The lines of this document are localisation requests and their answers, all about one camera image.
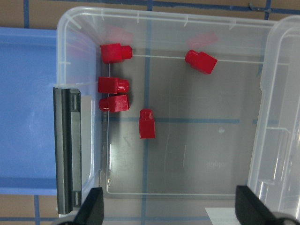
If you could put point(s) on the brown grid table mat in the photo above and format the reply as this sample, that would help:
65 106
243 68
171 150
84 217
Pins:
44 14

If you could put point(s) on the red toy block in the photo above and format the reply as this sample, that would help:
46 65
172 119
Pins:
146 124

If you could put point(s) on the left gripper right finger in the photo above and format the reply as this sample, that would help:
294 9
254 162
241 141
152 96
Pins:
249 210

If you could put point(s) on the clear plastic box lid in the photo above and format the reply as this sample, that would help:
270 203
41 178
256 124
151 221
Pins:
274 174

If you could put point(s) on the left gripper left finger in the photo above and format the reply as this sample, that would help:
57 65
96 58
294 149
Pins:
92 210

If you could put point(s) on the blue plastic tray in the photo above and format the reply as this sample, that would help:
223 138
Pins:
27 77

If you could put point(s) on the clear plastic storage box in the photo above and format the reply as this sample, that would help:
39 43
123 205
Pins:
205 124

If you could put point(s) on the red block in box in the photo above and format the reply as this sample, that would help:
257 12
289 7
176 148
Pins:
201 61
115 53
114 104
112 85

